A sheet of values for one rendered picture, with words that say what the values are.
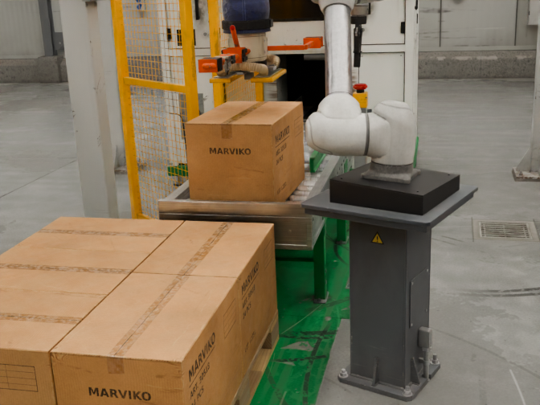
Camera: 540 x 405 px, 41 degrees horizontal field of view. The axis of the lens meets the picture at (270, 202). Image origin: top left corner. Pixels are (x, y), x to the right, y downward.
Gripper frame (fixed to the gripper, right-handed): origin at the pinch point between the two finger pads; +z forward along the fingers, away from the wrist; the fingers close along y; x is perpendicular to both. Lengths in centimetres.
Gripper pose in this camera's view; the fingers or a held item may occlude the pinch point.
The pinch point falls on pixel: (357, 59)
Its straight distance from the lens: 356.8
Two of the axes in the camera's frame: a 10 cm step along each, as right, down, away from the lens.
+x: -9.7, -0.8, 2.5
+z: 0.0, 9.6, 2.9
